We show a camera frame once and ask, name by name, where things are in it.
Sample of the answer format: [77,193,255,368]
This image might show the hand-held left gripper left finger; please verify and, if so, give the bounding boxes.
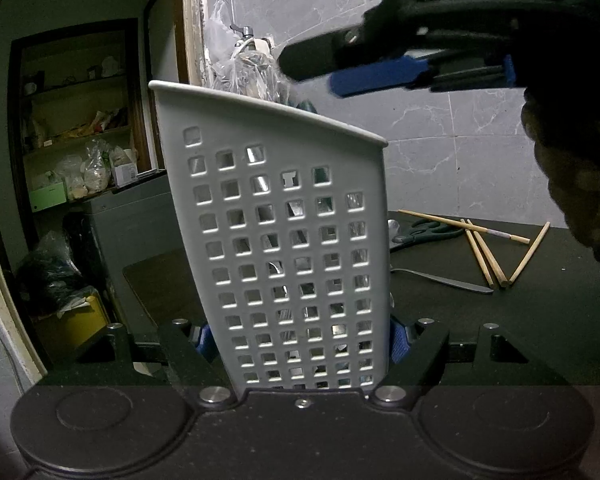
[47,319,238,407]

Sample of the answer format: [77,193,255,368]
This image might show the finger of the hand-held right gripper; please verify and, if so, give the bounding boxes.
[280,27,446,81]
[330,55,518,98]

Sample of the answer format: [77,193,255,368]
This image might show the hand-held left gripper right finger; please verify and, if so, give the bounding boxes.
[369,319,563,408]

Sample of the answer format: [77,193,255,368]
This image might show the white perforated utensil holder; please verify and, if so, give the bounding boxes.
[148,79,388,392]

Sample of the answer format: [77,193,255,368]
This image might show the black handled scissors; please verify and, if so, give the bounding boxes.
[390,220,465,252]

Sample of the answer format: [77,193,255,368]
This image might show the wooden chopstick with silver band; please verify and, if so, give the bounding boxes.
[399,210,530,244]

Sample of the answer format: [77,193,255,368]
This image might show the clear plastic bag with contents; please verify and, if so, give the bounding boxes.
[207,37,293,106]

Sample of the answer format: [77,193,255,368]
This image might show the thin empty plastic bag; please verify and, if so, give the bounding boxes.
[209,0,231,63]

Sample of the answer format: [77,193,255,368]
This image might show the yellow box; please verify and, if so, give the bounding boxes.
[32,292,112,361]

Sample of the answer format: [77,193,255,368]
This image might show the grey cabinet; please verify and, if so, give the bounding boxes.
[85,170,201,333]

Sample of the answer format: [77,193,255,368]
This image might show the black plastic bag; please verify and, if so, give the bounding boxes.
[17,232,88,318]

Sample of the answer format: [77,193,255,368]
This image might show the small white box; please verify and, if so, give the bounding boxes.
[112,162,138,186]

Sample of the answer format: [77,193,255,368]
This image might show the dark wooden shelf unit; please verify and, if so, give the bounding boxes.
[10,19,148,211]

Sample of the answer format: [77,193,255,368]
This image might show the plastic bag of white food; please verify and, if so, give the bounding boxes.
[82,141,112,191]

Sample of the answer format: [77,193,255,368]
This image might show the light green box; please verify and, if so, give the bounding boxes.
[30,183,67,211]

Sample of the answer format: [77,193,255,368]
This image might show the pile of snack packets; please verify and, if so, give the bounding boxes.
[55,110,131,138]

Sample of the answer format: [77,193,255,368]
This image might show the worn door frame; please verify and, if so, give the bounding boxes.
[0,0,208,386]

